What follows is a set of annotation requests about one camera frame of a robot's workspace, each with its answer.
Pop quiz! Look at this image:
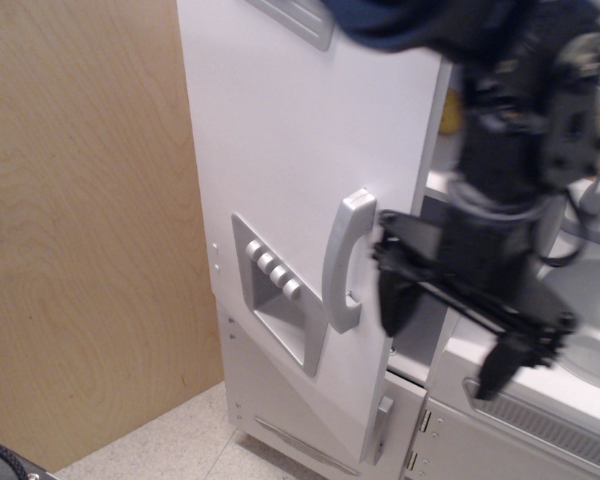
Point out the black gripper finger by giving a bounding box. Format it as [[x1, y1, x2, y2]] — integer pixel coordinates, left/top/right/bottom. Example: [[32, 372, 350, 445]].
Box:
[[474, 334, 535, 400], [378, 269, 423, 335]]

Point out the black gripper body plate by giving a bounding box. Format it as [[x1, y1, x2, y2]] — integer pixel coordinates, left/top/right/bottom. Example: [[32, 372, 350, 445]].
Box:
[[373, 205, 579, 368]]

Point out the silver door handle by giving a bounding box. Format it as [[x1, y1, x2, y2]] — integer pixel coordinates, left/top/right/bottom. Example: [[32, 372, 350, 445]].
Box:
[[368, 395, 394, 465], [321, 188, 377, 334]]

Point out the white fridge door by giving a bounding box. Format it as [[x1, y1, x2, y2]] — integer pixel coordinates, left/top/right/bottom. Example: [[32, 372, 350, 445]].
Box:
[[177, 1, 449, 459]]

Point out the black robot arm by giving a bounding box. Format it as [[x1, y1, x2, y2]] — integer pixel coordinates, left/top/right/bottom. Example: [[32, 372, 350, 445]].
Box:
[[327, 1, 600, 400]]

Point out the white toy kitchen cabinet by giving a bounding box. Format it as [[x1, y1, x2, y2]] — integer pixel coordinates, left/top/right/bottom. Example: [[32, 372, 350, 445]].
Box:
[[387, 64, 600, 480]]

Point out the brass door hinge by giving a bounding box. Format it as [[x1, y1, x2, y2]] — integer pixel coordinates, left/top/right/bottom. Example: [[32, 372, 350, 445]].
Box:
[[418, 409, 431, 432]]

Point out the silver toy sink basin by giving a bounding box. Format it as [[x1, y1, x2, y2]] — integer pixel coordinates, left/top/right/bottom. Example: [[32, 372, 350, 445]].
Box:
[[540, 254, 600, 388]]

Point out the silver ice dispenser panel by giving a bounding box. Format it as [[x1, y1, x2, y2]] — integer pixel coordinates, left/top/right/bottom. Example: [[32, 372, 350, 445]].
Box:
[[232, 214, 327, 378]]

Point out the silver toy faucet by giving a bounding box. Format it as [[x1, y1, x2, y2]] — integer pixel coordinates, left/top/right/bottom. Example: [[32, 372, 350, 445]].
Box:
[[562, 172, 600, 245]]

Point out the grey oven vent panel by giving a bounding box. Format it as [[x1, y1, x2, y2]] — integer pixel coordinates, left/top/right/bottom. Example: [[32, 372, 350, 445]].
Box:
[[462, 378, 600, 469]]

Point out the yellow toy lemon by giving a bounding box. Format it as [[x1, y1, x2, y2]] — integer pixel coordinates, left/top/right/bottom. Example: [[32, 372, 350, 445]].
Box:
[[439, 89, 462, 135]]

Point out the white lower freezer door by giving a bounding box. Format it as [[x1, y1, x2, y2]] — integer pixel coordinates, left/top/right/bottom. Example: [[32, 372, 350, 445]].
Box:
[[218, 294, 426, 480]]

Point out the silver upper vent panel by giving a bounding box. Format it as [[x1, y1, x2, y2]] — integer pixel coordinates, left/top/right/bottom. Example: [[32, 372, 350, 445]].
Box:
[[247, 0, 335, 52]]

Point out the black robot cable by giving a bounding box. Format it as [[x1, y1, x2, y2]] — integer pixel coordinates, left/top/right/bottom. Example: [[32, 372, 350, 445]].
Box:
[[537, 184, 589, 266]]

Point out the dark base plate corner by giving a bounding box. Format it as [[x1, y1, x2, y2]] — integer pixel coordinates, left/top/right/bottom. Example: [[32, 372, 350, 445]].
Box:
[[0, 444, 57, 480]]

